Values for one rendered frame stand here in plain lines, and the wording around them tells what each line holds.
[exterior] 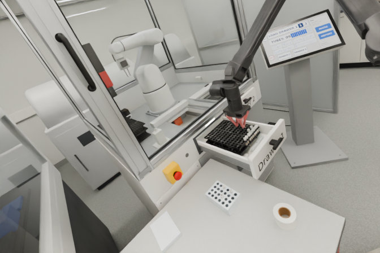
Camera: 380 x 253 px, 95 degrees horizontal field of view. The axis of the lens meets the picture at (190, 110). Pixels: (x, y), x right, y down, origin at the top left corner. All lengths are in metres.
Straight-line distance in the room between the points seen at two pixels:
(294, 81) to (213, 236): 1.35
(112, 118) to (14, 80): 3.32
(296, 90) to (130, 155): 1.45
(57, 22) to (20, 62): 3.27
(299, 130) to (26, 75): 3.97
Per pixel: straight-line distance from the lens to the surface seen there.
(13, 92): 3.96
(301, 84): 1.76
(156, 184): 0.88
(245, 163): 0.79
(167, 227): 0.85
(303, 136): 2.05
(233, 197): 0.80
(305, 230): 0.76
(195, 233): 0.81
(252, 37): 0.73
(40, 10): 0.69
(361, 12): 0.66
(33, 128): 4.02
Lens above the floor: 1.43
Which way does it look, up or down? 24 degrees down
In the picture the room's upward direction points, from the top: 22 degrees counter-clockwise
